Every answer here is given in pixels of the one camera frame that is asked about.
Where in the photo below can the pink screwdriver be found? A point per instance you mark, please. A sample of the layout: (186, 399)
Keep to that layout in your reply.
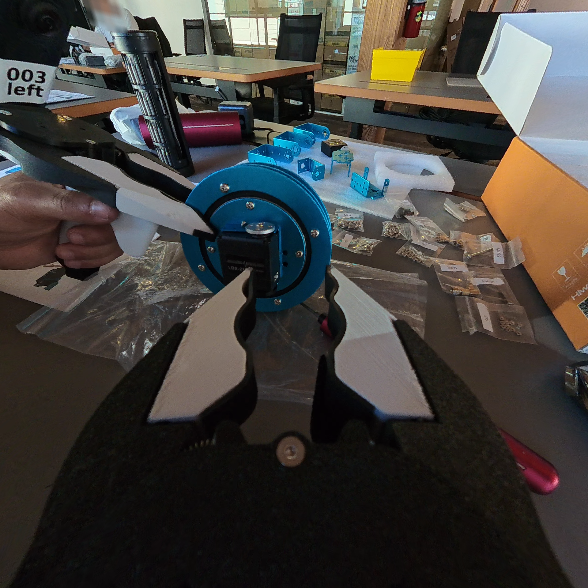
(528, 464)

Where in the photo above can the large blue U bracket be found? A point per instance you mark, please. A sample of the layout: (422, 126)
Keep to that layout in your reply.
(287, 140)
(268, 154)
(312, 133)

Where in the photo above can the black office chair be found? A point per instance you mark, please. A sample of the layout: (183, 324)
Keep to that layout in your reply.
(221, 36)
(475, 41)
(298, 36)
(195, 36)

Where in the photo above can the group of small screw bags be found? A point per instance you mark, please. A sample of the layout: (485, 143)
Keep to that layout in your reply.
(413, 248)

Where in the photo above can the white instruction sheet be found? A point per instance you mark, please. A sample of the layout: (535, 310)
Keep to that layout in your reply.
(27, 294)

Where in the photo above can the dark grey desk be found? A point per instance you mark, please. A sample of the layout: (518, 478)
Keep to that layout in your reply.
(505, 413)

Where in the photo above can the yellow plastic bin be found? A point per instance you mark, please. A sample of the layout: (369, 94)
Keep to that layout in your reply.
(395, 66)

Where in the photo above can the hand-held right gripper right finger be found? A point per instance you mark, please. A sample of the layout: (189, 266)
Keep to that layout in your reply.
(381, 363)

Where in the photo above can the blue robot arm turntable base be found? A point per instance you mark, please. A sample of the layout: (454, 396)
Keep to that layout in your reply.
(303, 211)

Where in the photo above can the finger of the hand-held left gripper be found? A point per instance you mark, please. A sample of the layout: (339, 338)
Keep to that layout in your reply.
(156, 204)
(160, 170)

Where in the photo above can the magenta metal cylinder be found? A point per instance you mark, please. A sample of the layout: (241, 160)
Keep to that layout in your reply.
(206, 128)

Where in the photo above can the black patterned bottle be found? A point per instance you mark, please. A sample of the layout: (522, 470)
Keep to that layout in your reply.
(156, 101)

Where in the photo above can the grey electronic device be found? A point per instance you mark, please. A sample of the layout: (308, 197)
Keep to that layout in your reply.
(236, 115)

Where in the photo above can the dark shiny parts bag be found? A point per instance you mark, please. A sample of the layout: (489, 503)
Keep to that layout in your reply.
(579, 386)

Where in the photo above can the white plastic bag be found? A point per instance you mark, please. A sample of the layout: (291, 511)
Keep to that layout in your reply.
(124, 124)

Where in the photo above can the orange-edged grey table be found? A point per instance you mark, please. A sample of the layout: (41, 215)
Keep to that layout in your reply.
(239, 66)
(413, 92)
(92, 68)
(105, 103)

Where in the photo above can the wooden column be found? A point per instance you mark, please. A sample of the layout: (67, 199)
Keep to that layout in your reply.
(381, 23)

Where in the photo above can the small black box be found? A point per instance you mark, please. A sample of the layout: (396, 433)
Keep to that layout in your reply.
(333, 148)

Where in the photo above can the stack of printed papers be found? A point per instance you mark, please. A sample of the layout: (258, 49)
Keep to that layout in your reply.
(69, 96)

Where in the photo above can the small blue metal bracket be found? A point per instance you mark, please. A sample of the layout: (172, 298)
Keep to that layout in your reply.
(365, 188)
(342, 158)
(310, 167)

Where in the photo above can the large clear plastic bag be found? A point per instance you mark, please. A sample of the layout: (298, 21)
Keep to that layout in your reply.
(115, 312)

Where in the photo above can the white foam cutout frame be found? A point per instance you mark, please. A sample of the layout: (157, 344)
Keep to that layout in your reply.
(441, 177)

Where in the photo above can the red fire extinguisher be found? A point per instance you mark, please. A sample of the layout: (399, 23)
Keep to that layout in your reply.
(414, 20)

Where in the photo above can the person's left hand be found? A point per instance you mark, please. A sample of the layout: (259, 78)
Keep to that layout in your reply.
(32, 216)

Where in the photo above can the black servo with silver horn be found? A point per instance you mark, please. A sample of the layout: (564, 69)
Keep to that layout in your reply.
(248, 257)

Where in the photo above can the white foam sheet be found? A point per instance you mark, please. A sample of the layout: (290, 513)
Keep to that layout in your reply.
(413, 202)

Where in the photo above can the orange cardboard box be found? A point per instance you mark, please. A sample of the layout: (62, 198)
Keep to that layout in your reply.
(542, 220)

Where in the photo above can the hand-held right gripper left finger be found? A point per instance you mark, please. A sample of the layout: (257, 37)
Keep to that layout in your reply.
(202, 363)

